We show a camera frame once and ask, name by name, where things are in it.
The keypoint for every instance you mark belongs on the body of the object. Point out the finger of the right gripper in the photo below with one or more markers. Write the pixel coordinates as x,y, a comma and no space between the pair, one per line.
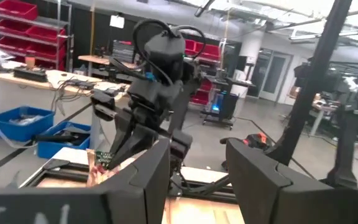
123,127
134,146

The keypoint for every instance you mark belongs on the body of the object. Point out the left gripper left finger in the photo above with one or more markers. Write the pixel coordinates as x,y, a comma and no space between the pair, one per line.
73,208

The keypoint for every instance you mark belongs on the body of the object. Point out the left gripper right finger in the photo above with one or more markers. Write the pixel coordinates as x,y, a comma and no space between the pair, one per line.
291,205

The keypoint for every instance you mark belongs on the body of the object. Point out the green tea packet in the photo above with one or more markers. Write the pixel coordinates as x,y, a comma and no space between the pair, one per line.
103,158

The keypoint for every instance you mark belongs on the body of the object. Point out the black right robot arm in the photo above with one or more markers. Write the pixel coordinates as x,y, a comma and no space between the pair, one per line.
166,53

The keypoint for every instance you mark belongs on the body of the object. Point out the black folded stand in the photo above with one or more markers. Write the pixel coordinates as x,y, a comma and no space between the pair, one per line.
57,138

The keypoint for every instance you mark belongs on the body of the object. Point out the black equipment cart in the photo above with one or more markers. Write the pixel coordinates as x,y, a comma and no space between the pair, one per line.
227,105

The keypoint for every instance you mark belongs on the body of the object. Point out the metal shelf with red bins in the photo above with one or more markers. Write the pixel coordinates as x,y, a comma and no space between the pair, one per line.
17,9
210,51

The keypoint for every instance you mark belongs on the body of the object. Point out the wooden workbench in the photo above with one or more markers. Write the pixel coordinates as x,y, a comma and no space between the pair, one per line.
54,79

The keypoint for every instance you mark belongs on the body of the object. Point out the white paper sign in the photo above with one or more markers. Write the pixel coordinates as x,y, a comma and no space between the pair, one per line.
117,21

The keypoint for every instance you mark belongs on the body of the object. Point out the black box on bench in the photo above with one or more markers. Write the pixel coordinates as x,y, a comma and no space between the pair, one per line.
30,74

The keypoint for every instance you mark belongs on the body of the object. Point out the brown paper cup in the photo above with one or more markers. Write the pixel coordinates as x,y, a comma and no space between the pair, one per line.
30,62

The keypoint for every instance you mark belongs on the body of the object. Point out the glass double door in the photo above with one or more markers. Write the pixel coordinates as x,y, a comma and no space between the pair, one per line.
272,74

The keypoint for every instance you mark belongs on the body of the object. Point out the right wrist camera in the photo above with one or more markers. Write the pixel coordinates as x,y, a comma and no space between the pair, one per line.
102,104

